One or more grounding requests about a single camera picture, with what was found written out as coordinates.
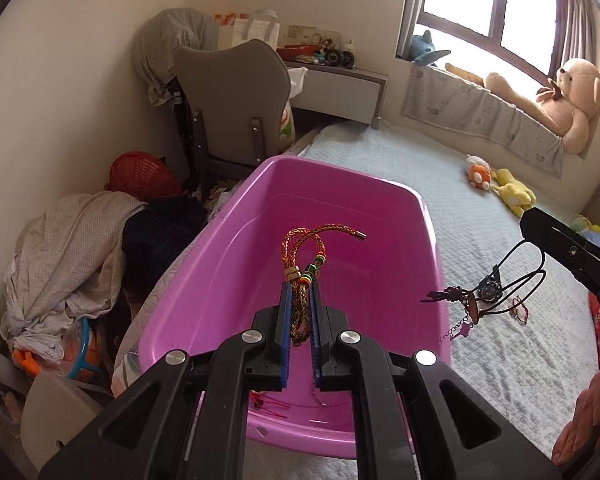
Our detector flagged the red gold woven bracelet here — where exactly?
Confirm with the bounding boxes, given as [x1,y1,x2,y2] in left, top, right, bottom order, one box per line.
[280,223,368,347]

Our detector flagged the brown leather cord bracelet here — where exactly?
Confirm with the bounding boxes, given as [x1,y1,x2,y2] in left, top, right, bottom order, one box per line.
[420,238,548,344]

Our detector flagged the red string braided bracelet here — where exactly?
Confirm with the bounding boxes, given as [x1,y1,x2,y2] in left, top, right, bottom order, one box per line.
[249,391,292,420]

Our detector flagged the right hand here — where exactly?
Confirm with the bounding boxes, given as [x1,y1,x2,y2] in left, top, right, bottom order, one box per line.
[552,370,600,466]

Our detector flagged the green blue plush toys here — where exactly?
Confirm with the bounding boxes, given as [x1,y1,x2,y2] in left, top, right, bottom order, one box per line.
[569,214,600,248]

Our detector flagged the white quilted bed blanket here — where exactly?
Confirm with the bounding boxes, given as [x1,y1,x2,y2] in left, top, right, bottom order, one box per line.
[116,124,598,453]

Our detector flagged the pink plastic tub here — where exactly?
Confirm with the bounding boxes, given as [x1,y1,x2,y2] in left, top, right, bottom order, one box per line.
[136,154,452,460]

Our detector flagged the black wrist watch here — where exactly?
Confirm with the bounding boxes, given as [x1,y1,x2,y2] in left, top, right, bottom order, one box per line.
[476,266,503,304]

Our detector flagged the yellow plush toy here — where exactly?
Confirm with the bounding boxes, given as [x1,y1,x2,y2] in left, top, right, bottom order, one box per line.
[491,168,536,219]

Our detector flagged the orange white plush toy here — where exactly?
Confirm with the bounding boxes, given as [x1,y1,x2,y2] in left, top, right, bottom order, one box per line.
[465,155,492,191]

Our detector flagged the white plastic bag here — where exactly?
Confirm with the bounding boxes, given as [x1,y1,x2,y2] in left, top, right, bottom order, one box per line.
[278,67,308,153]

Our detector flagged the beige teddy bear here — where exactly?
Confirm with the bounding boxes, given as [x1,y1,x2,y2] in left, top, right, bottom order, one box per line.
[483,58,600,155]

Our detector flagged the red plastic basket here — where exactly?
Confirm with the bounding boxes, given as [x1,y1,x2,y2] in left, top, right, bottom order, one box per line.
[104,151,183,202]

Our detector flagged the grey brown chair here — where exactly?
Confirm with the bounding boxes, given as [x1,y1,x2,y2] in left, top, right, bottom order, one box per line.
[173,39,290,180]

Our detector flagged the grey bedside desk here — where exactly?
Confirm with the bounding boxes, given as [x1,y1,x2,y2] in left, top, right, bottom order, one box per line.
[286,62,389,130]

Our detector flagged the orange blue plastic toy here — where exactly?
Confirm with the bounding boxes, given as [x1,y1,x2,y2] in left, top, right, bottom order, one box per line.
[12,318,102,382]

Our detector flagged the pile of grey clothes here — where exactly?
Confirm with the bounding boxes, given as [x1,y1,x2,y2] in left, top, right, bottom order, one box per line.
[0,191,144,363]

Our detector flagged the grey patterned window cloth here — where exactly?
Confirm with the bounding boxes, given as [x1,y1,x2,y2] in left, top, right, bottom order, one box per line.
[402,65,564,179]

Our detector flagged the toy car on desk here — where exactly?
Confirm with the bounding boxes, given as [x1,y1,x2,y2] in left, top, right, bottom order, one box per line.
[311,38,355,70]

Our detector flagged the white paper bag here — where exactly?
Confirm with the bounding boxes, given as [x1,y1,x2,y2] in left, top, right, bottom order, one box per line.
[216,9,280,50]

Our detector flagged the blue shark plush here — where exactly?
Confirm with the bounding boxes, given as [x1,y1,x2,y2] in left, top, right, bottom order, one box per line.
[408,29,451,66]

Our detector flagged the grey garment on chair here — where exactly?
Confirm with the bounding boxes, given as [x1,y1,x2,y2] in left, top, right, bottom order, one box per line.
[131,8,219,107]

